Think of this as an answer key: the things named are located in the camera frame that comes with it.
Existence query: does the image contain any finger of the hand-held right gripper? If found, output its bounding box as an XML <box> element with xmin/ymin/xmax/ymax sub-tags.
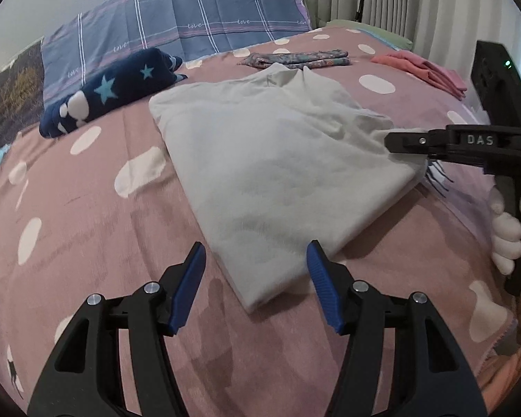
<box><xmin>384</xmin><ymin>123</ymin><xmax>451</xmax><ymax>160</ymax></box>

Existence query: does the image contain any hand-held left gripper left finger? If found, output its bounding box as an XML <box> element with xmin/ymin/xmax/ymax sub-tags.
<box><xmin>27</xmin><ymin>242</ymin><xmax>207</xmax><ymax>417</ymax></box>

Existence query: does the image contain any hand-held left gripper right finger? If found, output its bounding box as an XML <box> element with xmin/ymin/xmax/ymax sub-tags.
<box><xmin>306</xmin><ymin>239</ymin><xmax>489</xmax><ymax>417</ymax></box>

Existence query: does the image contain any white garment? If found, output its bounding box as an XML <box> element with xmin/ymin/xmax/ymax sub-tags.
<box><xmin>149</xmin><ymin>63</ymin><xmax>431</xmax><ymax>314</ymax></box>

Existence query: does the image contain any person's right forearm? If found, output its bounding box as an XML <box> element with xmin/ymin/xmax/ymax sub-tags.
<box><xmin>478</xmin><ymin>287</ymin><xmax>521</xmax><ymax>403</ymax></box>

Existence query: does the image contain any person's right hand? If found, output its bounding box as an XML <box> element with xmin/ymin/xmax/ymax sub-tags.
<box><xmin>488</xmin><ymin>185</ymin><xmax>521</xmax><ymax>276</ymax></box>

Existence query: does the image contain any folded pink garment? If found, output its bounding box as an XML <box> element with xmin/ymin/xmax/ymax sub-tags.
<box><xmin>370</xmin><ymin>49</ymin><xmax>468</xmax><ymax>101</ymax></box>

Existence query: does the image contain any pink polka dot bed sheet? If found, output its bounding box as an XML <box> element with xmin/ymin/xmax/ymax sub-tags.
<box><xmin>0</xmin><ymin>26</ymin><xmax>521</xmax><ymax>417</ymax></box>

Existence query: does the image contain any green pillow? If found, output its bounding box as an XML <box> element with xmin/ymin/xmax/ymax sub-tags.
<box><xmin>325</xmin><ymin>19</ymin><xmax>413</xmax><ymax>51</ymax></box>

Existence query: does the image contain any folded floral cloth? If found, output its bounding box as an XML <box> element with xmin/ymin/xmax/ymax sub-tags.
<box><xmin>236</xmin><ymin>48</ymin><xmax>350</xmax><ymax>71</ymax></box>

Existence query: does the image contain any navy star print blanket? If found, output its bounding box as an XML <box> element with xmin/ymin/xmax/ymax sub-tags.
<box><xmin>39</xmin><ymin>48</ymin><xmax>188</xmax><ymax>140</ymax></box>

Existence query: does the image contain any blue plaid pillow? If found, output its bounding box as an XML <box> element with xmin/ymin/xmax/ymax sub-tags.
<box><xmin>41</xmin><ymin>0</ymin><xmax>314</xmax><ymax>110</ymax></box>

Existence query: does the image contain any tree print pillow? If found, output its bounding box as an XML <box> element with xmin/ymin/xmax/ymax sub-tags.
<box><xmin>0</xmin><ymin>36</ymin><xmax>47</xmax><ymax>160</ymax></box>

